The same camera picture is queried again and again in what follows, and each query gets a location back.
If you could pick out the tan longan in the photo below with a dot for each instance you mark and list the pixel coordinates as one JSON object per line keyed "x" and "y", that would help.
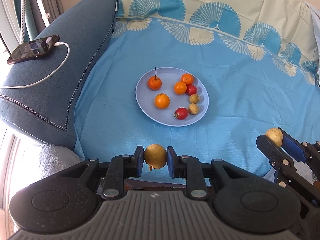
{"x": 275, "y": 135}
{"x": 194, "y": 98}
{"x": 193, "y": 109}
{"x": 155, "y": 156}

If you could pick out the orange kumquat with stem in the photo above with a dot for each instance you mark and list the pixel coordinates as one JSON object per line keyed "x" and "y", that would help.
{"x": 154, "y": 82}

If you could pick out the grey curtain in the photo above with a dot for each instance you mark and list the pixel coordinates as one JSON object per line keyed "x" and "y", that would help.
{"x": 41, "y": 17}

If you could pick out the blue patterned sofa cover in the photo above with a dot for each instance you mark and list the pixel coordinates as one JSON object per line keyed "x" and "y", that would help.
{"x": 258, "y": 60}

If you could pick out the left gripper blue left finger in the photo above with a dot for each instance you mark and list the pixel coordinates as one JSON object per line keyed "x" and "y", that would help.
{"x": 120, "y": 168}

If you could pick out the pale blue printed sheet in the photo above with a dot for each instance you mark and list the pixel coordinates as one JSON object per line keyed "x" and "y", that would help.
{"x": 315, "y": 19}

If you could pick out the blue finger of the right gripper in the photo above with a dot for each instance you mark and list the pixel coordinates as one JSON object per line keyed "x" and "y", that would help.
{"x": 301, "y": 151}
{"x": 280, "y": 161}

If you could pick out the black smartphone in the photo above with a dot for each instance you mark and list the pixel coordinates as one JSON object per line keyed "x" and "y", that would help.
{"x": 33, "y": 50}

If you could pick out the red cherry tomato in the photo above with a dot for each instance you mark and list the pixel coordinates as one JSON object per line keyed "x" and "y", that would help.
{"x": 181, "y": 113}
{"x": 191, "y": 89}

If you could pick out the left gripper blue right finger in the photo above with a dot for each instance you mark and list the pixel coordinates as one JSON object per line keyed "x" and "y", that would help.
{"x": 188, "y": 168}

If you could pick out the blue sofa armrest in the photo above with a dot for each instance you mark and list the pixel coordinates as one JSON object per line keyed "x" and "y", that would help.
{"x": 38, "y": 97}

